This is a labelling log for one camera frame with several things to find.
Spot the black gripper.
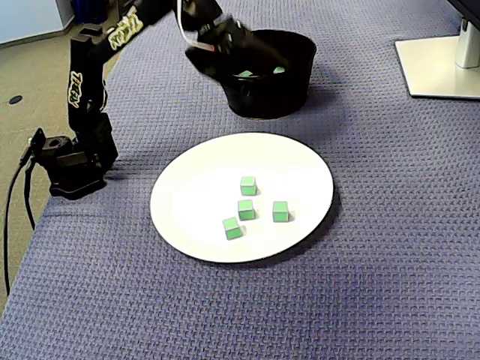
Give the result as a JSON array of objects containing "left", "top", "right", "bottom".
[{"left": 187, "top": 16, "right": 289, "bottom": 80}]

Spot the white round plate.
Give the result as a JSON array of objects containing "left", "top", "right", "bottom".
[{"left": 149, "top": 131, "right": 335, "bottom": 264}]

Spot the black round bowl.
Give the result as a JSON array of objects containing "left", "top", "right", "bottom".
[{"left": 210, "top": 28, "right": 317, "bottom": 120}]

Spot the dark chair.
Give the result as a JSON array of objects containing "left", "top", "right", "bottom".
[{"left": 115, "top": 0, "right": 142, "bottom": 18}]

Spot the blue bin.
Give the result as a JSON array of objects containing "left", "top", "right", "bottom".
[{"left": 70, "top": 0, "right": 110, "bottom": 27}]

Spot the white monitor stand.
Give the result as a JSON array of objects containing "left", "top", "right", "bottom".
[{"left": 394, "top": 16, "right": 480, "bottom": 101}]

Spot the black monitor screen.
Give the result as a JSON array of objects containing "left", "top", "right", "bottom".
[{"left": 445, "top": 0, "right": 480, "bottom": 22}]

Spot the black controller board holder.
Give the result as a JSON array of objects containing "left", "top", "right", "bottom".
[{"left": 26, "top": 127, "right": 48, "bottom": 161}]

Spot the blue textured table cloth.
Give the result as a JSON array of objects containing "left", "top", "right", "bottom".
[{"left": 0, "top": 0, "right": 480, "bottom": 360}]

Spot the white red servo wire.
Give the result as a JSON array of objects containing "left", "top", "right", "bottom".
[{"left": 175, "top": 0, "right": 215, "bottom": 53}]

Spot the short black cable with plug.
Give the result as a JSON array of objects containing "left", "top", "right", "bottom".
[{"left": 22, "top": 157, "right": 38, "bottom": 230}]

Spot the long black cable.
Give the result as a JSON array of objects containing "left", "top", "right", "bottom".
[{"left": 2, "top": 148, "right": 33, "bottom": 298}]

